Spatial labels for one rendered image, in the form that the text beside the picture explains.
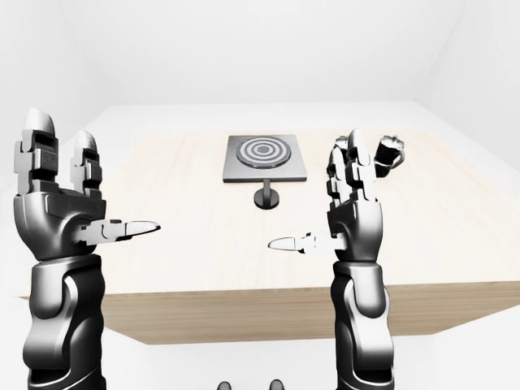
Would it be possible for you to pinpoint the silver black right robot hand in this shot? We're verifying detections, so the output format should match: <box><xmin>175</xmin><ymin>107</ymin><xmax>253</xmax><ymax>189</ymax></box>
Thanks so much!
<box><xmin>266</xmin><ymin>128</ymin><xmax>384</xmax><ymax>267</ymax></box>

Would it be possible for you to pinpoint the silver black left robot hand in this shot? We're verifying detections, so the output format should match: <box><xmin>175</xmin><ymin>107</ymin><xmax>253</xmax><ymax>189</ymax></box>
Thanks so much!
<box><xmin>13</xmin><ymin>106</ymin><xmax>162</xmax><ymax>262</ymax></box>

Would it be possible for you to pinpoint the round black stove knob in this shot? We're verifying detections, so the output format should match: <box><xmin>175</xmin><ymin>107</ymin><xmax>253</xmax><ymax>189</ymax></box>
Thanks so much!
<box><xmin>253</xmin><ymin>179</ymin><xmax>281</xmax><ymax>210</ymax></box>

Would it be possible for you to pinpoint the flat dark stove plate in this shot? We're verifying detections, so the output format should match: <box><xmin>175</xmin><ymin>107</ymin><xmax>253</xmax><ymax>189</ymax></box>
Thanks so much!
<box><xmin>222</xmin><ymin>134</ymin><xmax>309</xmax><ymax>184</ymax></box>

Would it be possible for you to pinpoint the black mug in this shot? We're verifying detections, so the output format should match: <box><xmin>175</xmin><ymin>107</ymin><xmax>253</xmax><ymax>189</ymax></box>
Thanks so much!
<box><xmin>374</xmin><ymin>135</ymin><xmax>406</xmax><ymax>179</ymax></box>

